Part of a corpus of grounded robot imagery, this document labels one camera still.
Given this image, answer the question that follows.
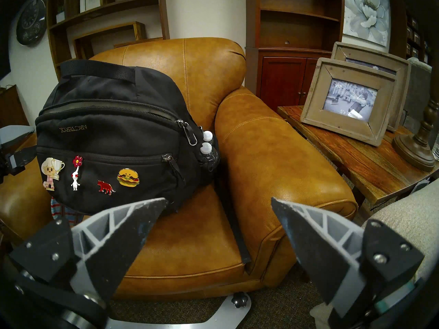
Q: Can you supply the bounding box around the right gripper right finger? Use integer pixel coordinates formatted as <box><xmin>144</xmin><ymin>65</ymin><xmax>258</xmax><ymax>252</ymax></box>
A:
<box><xmin>271</xmin><ymin>197</ymin><xmax>425</xmax><ymax>318</ymax></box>

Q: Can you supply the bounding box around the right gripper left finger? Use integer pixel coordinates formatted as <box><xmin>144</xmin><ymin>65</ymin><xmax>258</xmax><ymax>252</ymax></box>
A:
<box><xmin>10</xmin><ymin>197</ymin><xmax>168</xmax><ymax>303</ymax></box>

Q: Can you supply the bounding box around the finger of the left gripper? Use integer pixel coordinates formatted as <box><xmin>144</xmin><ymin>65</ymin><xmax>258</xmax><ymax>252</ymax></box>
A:
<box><xmin>0</xmin><ymin>125</ymin><xmax>35</xmax><ymax>146</ymax></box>
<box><xmin>5</xmin><ymin>146</ymin><xmax>37</xmax><ymax>175</ymax></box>

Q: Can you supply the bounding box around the black zipper bag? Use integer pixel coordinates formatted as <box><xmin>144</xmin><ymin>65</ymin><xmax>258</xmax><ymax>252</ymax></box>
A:
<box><xmin>35</xmin><ymin>59</ymin><xmax>252</xmax><ymax>265</ymax></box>

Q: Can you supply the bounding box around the low cherry wood cabinet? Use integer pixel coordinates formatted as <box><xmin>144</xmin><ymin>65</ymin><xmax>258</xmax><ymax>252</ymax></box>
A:
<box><xmin>0</xmin><ymin>84</ymin><xmax>29</xmax><ymax>128</ymax></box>

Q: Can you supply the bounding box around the cartoon girl enamel pin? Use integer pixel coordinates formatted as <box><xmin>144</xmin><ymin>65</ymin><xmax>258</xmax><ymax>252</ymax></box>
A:
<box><xmin>41</xmin><ymin>157</ymin><xmax>65</xmax><ymax>191</ymax></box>

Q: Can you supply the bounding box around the red animal enamel pin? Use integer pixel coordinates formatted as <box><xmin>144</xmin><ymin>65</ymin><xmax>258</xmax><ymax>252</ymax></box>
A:
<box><xmin>97</xmin><ymin>180</ymin><xmax>116</xmax><ymax>196</ymax></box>

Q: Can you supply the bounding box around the red flower figure pin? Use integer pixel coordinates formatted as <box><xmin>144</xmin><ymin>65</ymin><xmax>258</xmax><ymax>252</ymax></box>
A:
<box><xmin>71</xmin><ymin>156</ymin><xmax>83</xmax><ymax>191</ymax></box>

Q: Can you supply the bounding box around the burger enamel pin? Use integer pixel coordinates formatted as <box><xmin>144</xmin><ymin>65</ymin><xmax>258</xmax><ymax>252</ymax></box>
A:
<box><xmin>117</xmin><ymin>168</ymin><xmax>140</xmax><ymax>188</ymax></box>

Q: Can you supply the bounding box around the beige fabric sofa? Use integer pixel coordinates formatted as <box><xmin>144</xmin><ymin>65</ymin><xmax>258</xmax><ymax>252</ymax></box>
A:
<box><xmin>310</xmin><ymin>179</ymin><xmax>439</xmax><ymax>329</ymax></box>

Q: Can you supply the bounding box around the rustic wooden side table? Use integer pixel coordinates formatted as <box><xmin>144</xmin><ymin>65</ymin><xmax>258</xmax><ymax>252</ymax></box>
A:
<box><xmin>277</xmin><ymin>106</ymin><xmax>439</xmax><ymax>206</ymax></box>

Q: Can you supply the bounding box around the tan leather armchair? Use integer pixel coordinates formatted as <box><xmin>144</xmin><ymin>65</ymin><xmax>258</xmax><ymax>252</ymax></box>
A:
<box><xmin>0</xmin><ymin>37</ymin><xmax>359</xmax><ymax>301</ymax></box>

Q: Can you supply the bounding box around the turned wooden lamp base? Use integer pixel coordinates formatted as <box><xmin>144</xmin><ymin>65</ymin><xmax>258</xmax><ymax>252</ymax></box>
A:
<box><xmin>392</xmin><ymin>68</ymin><xmax>439</xmax><ymax>172</ymax></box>

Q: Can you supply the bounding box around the cherry wood hutch bookcase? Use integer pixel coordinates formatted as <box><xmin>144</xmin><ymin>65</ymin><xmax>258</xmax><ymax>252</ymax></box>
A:
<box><xmin>245</xmin><ymin>0</ymin><xmax>345</xmax><ymax>111</ymax></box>

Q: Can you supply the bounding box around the grey upholstered chair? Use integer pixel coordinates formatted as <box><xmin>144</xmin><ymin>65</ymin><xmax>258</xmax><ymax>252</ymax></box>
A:
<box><xmin>403</xmin><ymin>57</ymin><xmax>433</xmax><ymax>128</ymax></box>

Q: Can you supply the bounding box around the white flower painting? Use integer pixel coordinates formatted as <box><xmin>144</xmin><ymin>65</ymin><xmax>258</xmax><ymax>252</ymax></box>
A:
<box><xmin>343</xmin><ymin>0</ymin><xmax>391</xmax><ymax>47</ymax></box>

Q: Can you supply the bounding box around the striped keychain charm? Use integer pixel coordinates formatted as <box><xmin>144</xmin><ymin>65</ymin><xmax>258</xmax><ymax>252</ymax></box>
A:
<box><xmin>51</xmin><ymin>196</ymin><xmax>84</xmax><ymax>228</ymax></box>

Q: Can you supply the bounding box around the round black wall clock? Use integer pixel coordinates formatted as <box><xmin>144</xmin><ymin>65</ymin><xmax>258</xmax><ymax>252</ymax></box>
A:
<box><xmin>16</xmin><ymin>0</ymin><xmax>47</xmax><ymax>47</ymax></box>

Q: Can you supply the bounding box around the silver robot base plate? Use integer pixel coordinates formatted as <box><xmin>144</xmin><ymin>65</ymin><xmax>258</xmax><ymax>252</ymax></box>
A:
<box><xmin>103</xmin><ymin>292</ymin><xmax>252</xmax><ymax>329</ymax></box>

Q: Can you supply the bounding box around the small weathered wooden photo frame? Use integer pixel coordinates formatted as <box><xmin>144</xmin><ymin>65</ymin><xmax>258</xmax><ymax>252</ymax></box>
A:
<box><xmin>300</xmin><ymin>57</ymin><xmax>398</xmax><ymax>147</ymax></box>

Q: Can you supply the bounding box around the geometric wooden wall shelf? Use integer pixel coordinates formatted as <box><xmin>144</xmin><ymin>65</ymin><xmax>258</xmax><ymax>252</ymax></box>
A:
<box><xmin>46</xmin><ymin>0</ymin><xmax>170</xmax><ymax>80</ymax></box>

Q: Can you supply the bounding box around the large weathered wooden photo frame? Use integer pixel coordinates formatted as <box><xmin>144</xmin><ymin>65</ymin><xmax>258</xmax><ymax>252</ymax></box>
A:
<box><xmin>331</xmin><ymin>41</ymin><xmax>411</xmax><ymax>133</ymax></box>

